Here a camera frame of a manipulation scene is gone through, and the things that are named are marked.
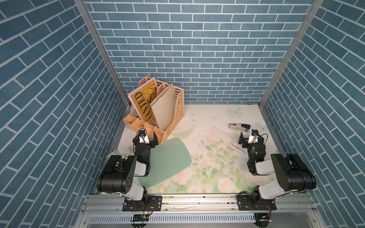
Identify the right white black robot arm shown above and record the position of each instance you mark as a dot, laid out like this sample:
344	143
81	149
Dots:
292	175

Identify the beige folder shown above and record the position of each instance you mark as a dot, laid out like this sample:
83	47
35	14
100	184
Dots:
163	107

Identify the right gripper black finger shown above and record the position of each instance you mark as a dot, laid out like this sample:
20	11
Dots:
261	139
241	138

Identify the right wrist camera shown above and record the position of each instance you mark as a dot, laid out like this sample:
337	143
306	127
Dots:
254	136

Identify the peach plastic file organizer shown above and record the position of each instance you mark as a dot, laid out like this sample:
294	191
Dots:
135	122

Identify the circuit board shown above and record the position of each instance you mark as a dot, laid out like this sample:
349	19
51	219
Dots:
262	220
139	218

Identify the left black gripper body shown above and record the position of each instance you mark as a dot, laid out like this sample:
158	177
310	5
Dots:
150	145

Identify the yellow wanted poster book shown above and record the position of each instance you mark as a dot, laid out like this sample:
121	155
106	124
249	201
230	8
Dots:
142	97

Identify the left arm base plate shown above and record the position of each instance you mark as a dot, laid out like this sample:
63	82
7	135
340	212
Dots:
149	204

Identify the clear plastic labelled box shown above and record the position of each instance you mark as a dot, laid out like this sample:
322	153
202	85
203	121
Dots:
111	155

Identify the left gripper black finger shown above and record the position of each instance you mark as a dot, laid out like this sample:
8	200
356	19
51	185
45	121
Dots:
135	139
156	142

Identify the black grey stapler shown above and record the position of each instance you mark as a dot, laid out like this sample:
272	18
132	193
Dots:
241	127

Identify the right circuit board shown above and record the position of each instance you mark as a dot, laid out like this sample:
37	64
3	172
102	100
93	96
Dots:
262	220

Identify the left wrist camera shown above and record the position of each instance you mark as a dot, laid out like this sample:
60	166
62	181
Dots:
142	136

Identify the green cutting board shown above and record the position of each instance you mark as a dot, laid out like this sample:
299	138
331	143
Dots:
167	160

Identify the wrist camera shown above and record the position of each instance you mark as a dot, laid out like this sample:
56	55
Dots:
254	136
142	136

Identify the left circuit board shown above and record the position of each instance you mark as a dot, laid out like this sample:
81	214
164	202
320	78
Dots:
139	218

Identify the white cleaver knife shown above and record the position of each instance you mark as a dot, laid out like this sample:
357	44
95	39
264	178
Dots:
226	138

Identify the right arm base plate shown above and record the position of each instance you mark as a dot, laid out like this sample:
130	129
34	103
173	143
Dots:
251	203

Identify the aluminium front rail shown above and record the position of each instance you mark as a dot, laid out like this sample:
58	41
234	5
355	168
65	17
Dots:
196	203

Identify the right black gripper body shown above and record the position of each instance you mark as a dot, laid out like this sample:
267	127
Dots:
249	148

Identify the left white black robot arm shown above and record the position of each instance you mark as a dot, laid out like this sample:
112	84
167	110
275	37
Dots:
119	172

